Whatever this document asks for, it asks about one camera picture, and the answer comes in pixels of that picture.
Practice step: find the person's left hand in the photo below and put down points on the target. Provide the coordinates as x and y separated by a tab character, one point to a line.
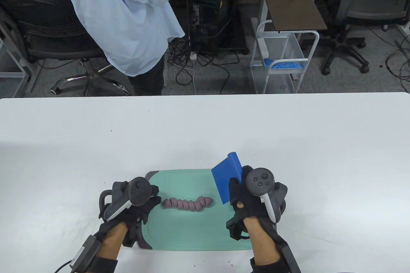
150	204

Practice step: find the person's right hand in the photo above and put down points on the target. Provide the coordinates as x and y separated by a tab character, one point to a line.
246	209

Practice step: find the dark grey hand controller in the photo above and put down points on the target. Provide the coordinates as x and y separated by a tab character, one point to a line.
259	180
137	191

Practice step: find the purple plasticine roll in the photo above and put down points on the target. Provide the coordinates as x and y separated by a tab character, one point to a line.
185	204

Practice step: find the blue plastic scraper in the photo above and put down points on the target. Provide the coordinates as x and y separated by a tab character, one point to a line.
225	177

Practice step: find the person's right forearm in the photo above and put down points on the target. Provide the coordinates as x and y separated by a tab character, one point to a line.
262	244

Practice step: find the person's left forearm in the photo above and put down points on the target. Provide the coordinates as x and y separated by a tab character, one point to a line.
109	244

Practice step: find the green cutting board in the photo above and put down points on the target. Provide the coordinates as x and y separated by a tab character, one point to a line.
192	231

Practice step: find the blue cloth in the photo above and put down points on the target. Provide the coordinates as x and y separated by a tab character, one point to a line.
285	65

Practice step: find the white power strip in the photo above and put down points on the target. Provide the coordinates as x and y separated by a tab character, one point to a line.
193	56

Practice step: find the black computer tower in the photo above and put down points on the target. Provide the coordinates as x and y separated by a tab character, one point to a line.
208	23

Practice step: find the black mesh chair chrome base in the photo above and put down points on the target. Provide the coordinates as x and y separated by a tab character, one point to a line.
48	36

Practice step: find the dark brown wooden board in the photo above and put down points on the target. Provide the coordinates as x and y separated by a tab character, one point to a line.
294	10

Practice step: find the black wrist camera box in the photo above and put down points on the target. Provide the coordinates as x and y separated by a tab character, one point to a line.
86	252
290	257

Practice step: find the white metal desk frame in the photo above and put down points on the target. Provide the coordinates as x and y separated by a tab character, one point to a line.
12	74

